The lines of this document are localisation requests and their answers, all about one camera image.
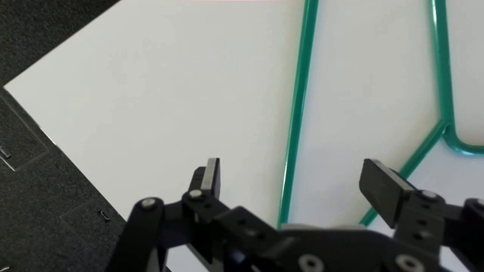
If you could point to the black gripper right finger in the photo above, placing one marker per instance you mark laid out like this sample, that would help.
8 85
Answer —
388 197

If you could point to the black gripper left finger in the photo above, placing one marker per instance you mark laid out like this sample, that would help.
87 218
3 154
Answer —
144 231

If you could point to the white work table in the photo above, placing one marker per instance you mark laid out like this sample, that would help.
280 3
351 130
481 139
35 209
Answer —
176 76

